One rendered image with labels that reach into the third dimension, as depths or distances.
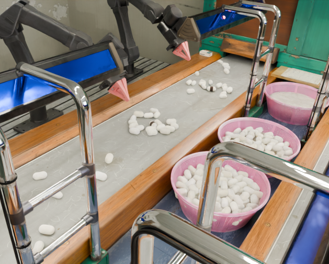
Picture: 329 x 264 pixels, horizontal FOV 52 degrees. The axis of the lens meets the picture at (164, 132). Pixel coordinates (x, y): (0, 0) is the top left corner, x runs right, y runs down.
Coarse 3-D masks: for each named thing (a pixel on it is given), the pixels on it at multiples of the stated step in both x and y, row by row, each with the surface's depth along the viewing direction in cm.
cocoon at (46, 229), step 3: (42, 225) 75; (45, 225) 75; (48, 225) 75; (39, 228) 75; (42, 228) 74; (45, 228) 74; (48, 228) 74; (51, 228) 75; (39, 231) 75; (42, 231) 74; (45, 231) 74; (48, 231) 74; (51, 231) 74; (48, 234) 75
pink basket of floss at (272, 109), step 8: (272, 88) 152; (280, 88) 154; (296, 88) 153; (304, 88) 152; (312, 88) 150; (312, 96) 150; (272, 104) 140; (280, 104) 135; (328, 104) 135; (272, 112) 143; (280, 112) 138; (288, 112) 135; (296, 112) 134; (304, 112) 133; (280, 120) 141; (288, 120) 138; (296, 120) 137; (304, 120) 137
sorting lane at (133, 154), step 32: (160, 96) 140; (192, 96) 142; (96, 128) 116; (128, 128) 117; (192, 128) 119; (32, 160) 98; (64, 160) 99; (96, 160) 100; (128, 160) 101; (32, 192) 87; (64, 192) 88; (0, 224) 77; (32, 224) 78; (64, 224) 78; (0, 256) 70
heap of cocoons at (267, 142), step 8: (248, 128) 121; (256, 128) 121; (232, 136) 116; (240, 136) 115; (248, 136) 115; (256, 136) 118; (264, 136) 117; (272, 136) 119; (248, 144) 113; (256, 144) 112; (264, 144) 115; (272, 144) 113; (280, 144) 112; (288, 144) 113; (272, 152) 108; (280, 152) 108; (288, 152) 109
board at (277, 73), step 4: (280, 68) 167; (284, 68) 167; (276, 72) 162; (280, 72) 162; (276, 76) 159; (280, 76) 158; (284, 76) 157; (288, 80) 157; (292, 80) 155; (296, 80) 154; (308, 84) 152; (312, 84) 151; (316, 84) 151
